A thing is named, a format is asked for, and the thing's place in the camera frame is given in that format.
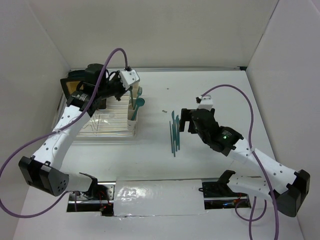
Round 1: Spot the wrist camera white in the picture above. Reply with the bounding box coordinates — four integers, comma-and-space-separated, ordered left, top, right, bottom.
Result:
119, 69, 141, 89
196, 95, 213, 111

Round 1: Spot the metal wire dish rack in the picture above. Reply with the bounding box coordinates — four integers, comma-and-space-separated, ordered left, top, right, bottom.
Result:
53, 92, 136, 139

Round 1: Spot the cream utensil holder near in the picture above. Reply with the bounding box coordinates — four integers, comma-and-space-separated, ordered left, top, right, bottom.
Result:
127, 100, 137, 132

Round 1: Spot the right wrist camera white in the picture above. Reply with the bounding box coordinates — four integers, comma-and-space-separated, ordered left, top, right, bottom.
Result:
196, 95, 213, 111

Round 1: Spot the teal plastic spoon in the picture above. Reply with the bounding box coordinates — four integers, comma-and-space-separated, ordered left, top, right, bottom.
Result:
131, 99, 145, 121
131, 97, 146, 120

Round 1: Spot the teal plastic fork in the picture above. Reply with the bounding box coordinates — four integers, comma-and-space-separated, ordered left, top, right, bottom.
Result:
128, 86, 134, 107
134, 86, 143, 109

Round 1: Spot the cream utensil holder far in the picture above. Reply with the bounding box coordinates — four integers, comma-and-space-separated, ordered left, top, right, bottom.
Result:
132, 83, 139, 102

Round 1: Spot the teal plastic knife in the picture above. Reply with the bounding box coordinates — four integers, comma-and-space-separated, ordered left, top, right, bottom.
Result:
171, 110, 176, 137
175, 115, 180, 150

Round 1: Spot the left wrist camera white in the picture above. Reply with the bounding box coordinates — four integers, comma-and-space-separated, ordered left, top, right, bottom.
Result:
119, 69, 141, 89

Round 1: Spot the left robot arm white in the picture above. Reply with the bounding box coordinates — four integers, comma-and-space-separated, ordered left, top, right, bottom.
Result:
18, 63, 140, 200

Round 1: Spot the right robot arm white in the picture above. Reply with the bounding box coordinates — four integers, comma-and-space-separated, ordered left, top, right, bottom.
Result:
171, 95, 311, 217

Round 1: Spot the cream utensil holder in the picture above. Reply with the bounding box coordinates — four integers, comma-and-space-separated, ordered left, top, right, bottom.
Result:
127, 100, 137, 132
132, 83, 139, 102

